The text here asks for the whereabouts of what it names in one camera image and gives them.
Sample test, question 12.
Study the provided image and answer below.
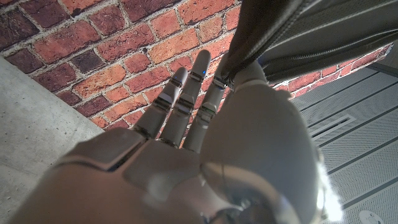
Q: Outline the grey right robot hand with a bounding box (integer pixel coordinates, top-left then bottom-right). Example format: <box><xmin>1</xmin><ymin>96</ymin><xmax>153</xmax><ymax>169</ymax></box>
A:
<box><xmin>9</xmin><ymin>49</ymin><xmax>326</xmax><ymax>224</ymax></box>

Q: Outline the brick wall backdrop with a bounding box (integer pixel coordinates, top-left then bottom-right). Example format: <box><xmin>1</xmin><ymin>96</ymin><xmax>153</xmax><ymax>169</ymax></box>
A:
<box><xmin>0</xmin><ymin>0</ymin><xmax>392</xmax><ymax>147</ymax></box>

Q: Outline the black backpack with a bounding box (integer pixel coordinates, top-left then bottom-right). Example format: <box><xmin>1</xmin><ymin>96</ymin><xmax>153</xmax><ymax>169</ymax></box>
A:
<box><xmin>221</xmin><ymin>0</ymin><xmax>398</xmax><ymax>86</ymax></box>

